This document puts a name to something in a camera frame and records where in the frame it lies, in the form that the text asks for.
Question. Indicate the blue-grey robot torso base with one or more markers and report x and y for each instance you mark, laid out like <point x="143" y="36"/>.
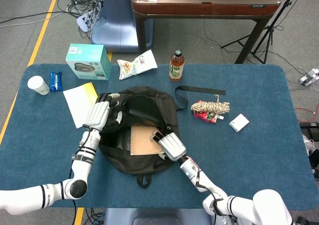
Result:
<point x="154" y="217"/>

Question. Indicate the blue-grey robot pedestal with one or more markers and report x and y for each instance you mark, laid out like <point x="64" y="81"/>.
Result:
<point x="117" y="23"/>

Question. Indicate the brown mahjong table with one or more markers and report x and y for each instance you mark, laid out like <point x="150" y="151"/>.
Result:
<point x="199" y="8"/>

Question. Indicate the white mug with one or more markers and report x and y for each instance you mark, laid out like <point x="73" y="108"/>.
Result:
<point x="37" y="84"/>

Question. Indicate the white and yellow booklet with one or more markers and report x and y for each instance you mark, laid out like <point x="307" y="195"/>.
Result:
<point x="77" y="102"/>

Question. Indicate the teal speaker box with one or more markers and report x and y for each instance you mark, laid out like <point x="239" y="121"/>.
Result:
<point x="87" y="65"/>

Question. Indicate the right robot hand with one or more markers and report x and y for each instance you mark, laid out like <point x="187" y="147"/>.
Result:
<point x="172" y="145"/>

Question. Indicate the small white box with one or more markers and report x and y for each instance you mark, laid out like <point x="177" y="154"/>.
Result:
<point x="239" y="122"/>

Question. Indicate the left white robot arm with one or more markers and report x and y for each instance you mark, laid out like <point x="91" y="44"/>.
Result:
<point x="82" y="165"/>

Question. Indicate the white power strip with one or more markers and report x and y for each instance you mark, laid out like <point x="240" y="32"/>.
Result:
<point x="309" y="76"/>
<point x="83" y="21"/>

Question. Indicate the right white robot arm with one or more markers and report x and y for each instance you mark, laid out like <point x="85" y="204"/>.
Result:
<point x="266" y="207"/>

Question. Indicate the pink drink pouch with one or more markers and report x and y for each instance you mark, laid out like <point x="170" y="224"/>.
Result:
<point x="205" y="117"/>

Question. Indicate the spiral bound notebook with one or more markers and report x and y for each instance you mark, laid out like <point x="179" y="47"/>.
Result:
<point x="142" y="140"/>

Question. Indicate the blue table mat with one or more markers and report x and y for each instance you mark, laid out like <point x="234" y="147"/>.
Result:
<point x="249" y="160"/>

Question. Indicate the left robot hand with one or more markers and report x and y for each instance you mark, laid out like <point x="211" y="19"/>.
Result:
<point x="98" y="114"/>

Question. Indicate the black fabric backpack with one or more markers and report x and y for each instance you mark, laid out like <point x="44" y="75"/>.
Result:
<point x="144" y="165"/>

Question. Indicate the black tripod stand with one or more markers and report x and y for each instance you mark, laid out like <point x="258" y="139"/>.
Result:
<point x="268" y="39"/>

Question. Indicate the amber tea bottle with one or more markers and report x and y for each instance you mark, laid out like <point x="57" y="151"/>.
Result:
<point x="177" y="67"/>

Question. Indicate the blue cookie pack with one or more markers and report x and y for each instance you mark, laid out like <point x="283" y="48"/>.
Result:
<point x="55" y="81"/>

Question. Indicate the white snack bag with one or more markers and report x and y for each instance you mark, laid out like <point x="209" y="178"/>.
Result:
<point x="134" y="65"/>

